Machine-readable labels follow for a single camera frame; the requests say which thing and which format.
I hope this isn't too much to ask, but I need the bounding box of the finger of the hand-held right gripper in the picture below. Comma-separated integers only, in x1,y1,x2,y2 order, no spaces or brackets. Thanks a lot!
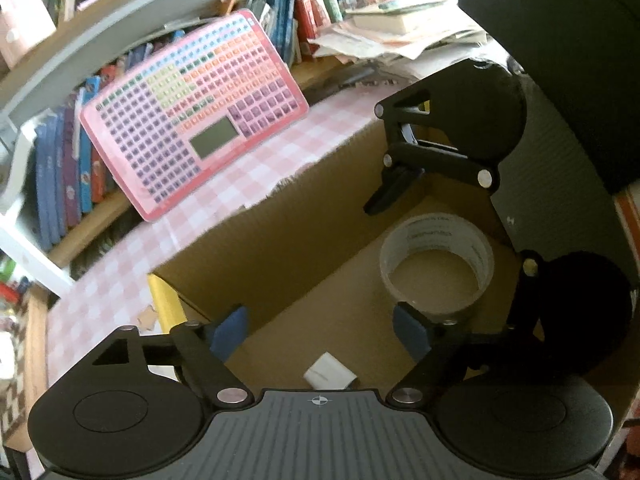
363,82,501,216
505,250,546,341

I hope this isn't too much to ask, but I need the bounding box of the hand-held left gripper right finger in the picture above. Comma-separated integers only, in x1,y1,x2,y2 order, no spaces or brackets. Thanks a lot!
392,301,521,408

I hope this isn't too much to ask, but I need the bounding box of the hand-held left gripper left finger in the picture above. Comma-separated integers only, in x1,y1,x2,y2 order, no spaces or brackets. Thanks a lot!
95,305,253,408

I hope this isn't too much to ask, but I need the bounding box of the clear tape roll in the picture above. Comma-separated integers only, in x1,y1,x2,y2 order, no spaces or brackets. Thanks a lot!
379,214,495,323

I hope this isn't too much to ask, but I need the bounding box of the yellow cardboard box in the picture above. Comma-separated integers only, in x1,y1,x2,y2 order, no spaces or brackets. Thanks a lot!
147,120,640,441

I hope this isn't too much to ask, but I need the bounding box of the pink storage container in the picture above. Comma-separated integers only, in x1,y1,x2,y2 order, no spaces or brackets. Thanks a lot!
0,0,57,70

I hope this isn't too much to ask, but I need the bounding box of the small white plug block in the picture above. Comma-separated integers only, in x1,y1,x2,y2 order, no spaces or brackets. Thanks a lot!
304,353,358,391

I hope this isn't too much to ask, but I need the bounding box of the pile of loose papers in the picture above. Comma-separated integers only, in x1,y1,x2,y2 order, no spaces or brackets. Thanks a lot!
307,2,490,82

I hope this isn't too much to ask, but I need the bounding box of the pink checkered tablecloth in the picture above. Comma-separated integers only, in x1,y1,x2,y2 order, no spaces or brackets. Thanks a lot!
45,85,401,396

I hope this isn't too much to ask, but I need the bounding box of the thick cream-paged book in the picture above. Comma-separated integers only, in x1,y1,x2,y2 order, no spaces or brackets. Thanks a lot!
350,1,451,36

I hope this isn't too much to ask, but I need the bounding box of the row of red-spined books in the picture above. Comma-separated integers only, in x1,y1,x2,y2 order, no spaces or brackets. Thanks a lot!
295,0,346,57

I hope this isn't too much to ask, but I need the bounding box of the wooden chessboard box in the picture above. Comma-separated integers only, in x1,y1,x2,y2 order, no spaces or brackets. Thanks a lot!
0,290,49,453

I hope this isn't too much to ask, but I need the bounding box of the group of teal-spined books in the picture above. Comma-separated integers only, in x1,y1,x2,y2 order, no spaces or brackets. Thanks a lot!
245,0,301,67

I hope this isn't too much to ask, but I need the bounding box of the row of blue picture books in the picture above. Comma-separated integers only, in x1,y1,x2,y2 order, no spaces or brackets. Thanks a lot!
32,42,153,253

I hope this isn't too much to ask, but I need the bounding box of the pink keyboard learning toy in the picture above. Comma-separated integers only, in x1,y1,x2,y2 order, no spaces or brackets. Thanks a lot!
80,9,310,223

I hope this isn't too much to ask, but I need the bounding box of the white bookshelf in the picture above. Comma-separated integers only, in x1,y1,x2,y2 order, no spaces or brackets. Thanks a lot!
0,0,283,302

